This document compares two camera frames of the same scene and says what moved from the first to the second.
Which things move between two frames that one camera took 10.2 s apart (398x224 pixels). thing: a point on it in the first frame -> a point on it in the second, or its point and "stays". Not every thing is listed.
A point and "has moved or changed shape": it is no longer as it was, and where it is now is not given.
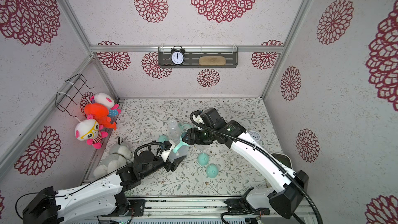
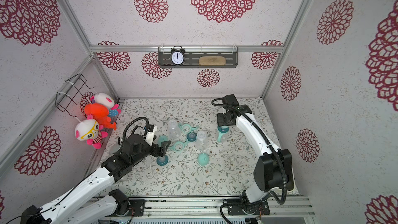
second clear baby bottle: x=174 y=132 stays
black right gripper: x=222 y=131 -> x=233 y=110
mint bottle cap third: x=162 y=138 stays
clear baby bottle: x=181 y=151 has moved or changed shape
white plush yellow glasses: x=90 y=130 stays
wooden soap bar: x=212 y=60 stays
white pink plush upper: x=104 y=99 stays
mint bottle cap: x=202 y=158 stays
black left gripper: x=171 y=166 -> x=156 y=152
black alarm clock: x=178 y=55 stays
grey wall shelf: x=214 y=57 stays
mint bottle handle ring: x=181 y=143 has moved or changed shape
